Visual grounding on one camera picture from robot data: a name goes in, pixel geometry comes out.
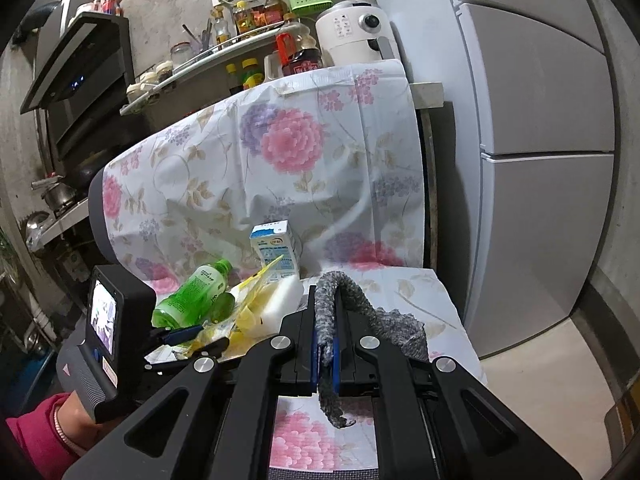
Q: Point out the grey knitted cloth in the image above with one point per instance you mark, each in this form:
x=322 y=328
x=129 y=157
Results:
x=380 y=315

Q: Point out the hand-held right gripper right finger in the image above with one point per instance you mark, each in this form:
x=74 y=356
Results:
x=336 y=360

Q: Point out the yellow cap oil bottle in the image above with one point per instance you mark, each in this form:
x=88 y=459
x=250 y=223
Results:
x=243 y=20

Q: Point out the white foam sponge block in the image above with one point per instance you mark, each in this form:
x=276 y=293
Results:
x=285 y=305

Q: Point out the glass jar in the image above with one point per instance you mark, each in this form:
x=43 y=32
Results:
x=181 y=54

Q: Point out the white air fryer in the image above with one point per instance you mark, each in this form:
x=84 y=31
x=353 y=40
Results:
x=350 y=30

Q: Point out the black wok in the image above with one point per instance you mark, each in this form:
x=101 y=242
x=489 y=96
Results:
x=87 y=175

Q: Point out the person's left forearm pink sleeve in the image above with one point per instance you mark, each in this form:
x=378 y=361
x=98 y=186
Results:
x=35 y=435

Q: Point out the black range hood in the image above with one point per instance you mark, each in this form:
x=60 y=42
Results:
x=75 y=60

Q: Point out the yellow plastic wrapper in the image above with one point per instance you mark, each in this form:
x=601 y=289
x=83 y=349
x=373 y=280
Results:
x=250 y=310

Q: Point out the clear condiment bottle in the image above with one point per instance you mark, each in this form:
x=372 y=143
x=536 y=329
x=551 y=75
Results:
x=221 y=27

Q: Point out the white blue milk carton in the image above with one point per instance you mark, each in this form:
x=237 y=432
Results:
x=275 y=250

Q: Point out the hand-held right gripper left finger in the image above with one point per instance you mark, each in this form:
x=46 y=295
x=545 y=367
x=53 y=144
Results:
x=314 y=360

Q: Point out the floral printed cloth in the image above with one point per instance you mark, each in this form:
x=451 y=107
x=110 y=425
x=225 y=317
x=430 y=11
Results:
x=300 y=185

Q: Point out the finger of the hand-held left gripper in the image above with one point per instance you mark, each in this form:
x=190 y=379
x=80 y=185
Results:
x=182 y=336
x=210 y=347

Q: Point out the tall brown glass bottle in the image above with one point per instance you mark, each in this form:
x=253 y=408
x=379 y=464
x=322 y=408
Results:
x=274 y=7

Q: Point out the yellow cap seasoning bottle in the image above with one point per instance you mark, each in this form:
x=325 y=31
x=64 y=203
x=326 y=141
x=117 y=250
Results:
x=232 y=80
x=252 y=76

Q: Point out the dark wooden board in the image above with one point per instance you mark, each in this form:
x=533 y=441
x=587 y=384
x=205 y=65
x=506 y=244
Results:
x=430 y=185

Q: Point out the white plastic container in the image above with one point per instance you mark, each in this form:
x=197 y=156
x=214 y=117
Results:
x=272 y=66

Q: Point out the green plastic bottle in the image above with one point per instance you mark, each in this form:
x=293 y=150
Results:
x=190 y=290

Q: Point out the large dark sauce bottle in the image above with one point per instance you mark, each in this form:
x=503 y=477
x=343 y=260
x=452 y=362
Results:
x=300 y=60

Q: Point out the silver refrigerator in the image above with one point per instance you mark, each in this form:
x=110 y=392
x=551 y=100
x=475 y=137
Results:
x=540 y=110

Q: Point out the metal wall shelf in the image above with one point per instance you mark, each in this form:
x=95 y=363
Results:
x=200 y=60

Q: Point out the white lid spice jar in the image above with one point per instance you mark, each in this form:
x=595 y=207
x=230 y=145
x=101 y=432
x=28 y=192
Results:
x=134 y=94
x=165 y=72
x=149 y=85

